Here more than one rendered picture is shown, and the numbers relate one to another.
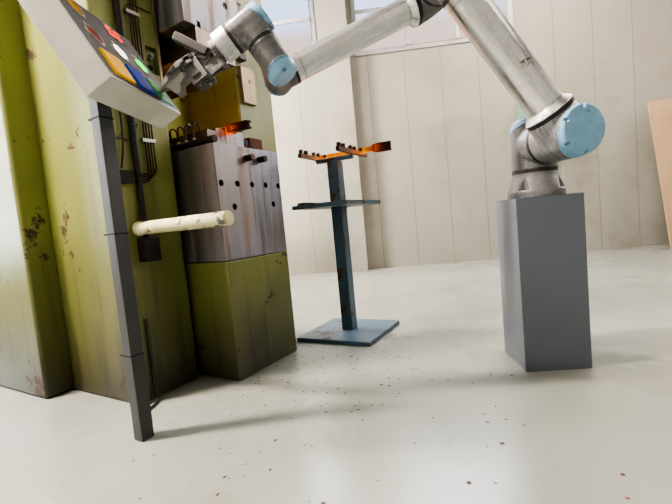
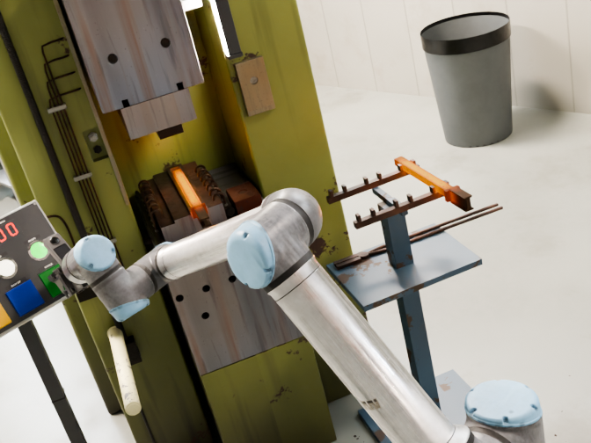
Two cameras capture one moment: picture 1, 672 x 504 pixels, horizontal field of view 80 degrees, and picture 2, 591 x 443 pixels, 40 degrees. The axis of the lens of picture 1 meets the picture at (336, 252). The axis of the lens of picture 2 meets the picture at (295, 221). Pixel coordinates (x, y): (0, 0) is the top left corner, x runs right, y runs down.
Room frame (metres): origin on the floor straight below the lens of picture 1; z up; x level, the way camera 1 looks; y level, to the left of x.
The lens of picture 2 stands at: (0.36, -1.46, 2.00)
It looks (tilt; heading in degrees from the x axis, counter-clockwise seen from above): 26 degrees down; 47
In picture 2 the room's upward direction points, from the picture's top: 14 degrees counter-clockwise
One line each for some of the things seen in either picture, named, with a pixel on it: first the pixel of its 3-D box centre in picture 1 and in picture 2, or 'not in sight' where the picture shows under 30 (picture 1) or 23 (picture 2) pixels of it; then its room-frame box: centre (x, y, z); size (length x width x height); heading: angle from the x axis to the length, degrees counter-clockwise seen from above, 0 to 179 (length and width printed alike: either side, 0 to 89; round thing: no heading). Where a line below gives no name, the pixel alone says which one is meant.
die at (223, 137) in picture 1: (191, 147); (181, 199); (1.77, 0.58, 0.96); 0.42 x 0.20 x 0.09; 59
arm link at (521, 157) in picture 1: (534, 144); (503, 431); (1.44, -0.74, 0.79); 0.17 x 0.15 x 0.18; 5
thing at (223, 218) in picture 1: (180, 223); (123, 367); (1.32, 0.50, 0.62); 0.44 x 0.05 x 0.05; 59
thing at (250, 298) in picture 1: (218, 308); (251, 366); (1.82, 0.56, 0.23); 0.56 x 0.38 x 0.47; 59
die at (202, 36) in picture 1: (181, 61); (148, 96); (1.77, 0.58, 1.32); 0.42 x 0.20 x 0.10; 59
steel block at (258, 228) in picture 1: (206, 208); (217, 261); (1.82, 0.56, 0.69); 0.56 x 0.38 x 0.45; 59
